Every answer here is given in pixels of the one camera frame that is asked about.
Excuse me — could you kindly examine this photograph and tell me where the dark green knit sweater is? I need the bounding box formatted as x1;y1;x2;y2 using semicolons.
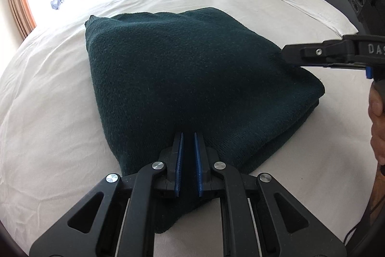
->
84;7;326;234

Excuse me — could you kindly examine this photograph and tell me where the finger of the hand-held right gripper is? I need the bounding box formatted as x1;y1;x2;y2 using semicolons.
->
281;40;356;69

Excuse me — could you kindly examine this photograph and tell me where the person's right hand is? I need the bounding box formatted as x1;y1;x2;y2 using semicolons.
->
368;85;385;168

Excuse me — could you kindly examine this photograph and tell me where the bed with white sheet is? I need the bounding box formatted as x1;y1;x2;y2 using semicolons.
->
0;0;360;257

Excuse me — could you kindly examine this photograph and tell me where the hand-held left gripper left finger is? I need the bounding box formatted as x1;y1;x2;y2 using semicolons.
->
28;132;185;257

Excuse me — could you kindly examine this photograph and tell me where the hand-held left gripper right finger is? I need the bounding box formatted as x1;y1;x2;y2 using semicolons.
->
193;132;346;257

